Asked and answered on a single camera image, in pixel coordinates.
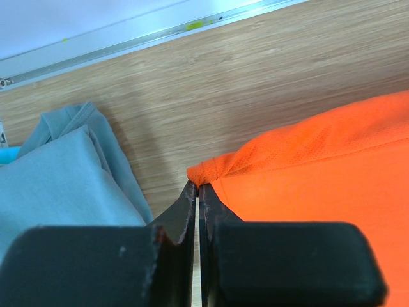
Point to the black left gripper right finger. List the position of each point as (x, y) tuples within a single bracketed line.
[(283, 263)]

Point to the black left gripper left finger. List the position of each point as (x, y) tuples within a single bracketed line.
[(105, 265)]

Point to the grey-blue folded t-shirt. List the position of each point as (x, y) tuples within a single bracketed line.
[(71, 171)]

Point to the orange t-shirt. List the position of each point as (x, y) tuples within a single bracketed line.
[(347, 164)]

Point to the aluminium frame rail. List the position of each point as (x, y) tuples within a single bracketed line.
[(41, 39)]

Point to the turquoise folded t-shirt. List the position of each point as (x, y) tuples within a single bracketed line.
[(8, 155)]

